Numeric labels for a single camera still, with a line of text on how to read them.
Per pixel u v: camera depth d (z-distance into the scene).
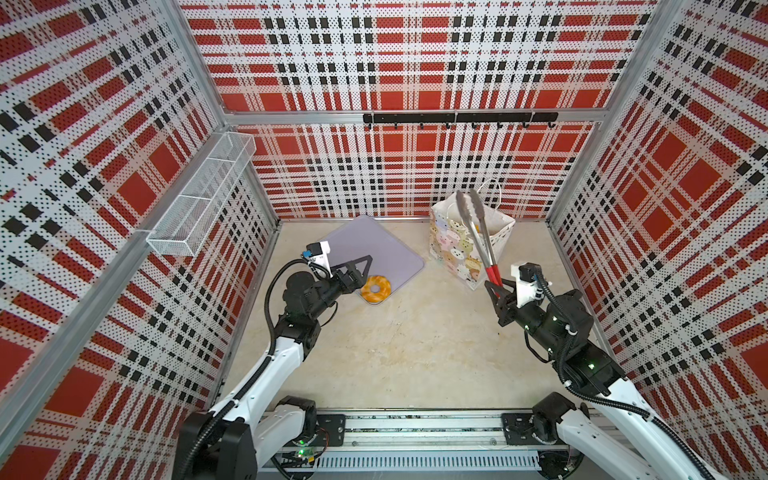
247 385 0.46
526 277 0.59
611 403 0.46
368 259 0.73
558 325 0.52
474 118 0.88
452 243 0.92
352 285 0.68
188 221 0.92
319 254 0.69
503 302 0.62
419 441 0.73
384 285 0.99
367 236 1.19
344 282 0.67
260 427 0.52
